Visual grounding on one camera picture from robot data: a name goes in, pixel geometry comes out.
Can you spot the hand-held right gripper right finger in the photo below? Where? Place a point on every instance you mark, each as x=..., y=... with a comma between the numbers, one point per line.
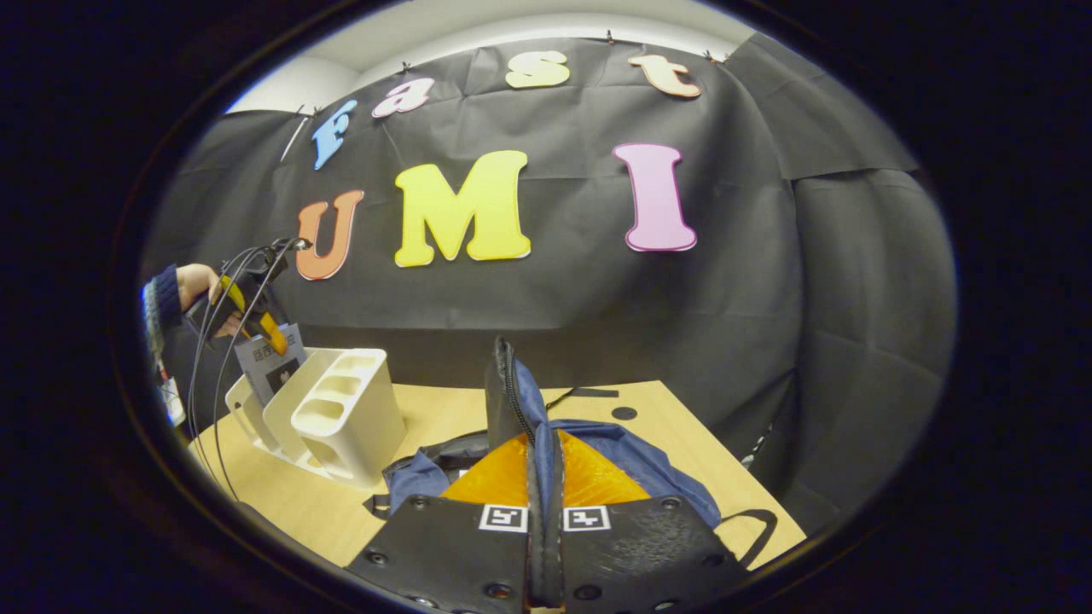
x=640, y=554

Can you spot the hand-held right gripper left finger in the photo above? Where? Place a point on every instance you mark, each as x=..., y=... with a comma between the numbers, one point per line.
x=452, y=554

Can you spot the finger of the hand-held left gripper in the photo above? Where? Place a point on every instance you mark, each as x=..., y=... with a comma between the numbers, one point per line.
x=273, y=334

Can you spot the lavender cover book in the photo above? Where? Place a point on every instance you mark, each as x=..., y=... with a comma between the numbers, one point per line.
x=269, y=371

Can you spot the blue schoolbag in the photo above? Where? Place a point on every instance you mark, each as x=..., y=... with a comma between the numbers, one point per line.
x=631, y=460

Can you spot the white plastic bookshelf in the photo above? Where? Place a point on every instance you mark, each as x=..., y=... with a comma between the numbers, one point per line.
x=350, y=418

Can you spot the small black round disc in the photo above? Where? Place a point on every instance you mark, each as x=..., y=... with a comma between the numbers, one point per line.
x=624, y=413

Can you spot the black backdrop cloth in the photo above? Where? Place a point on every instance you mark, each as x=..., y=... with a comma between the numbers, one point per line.
x=597, y=307

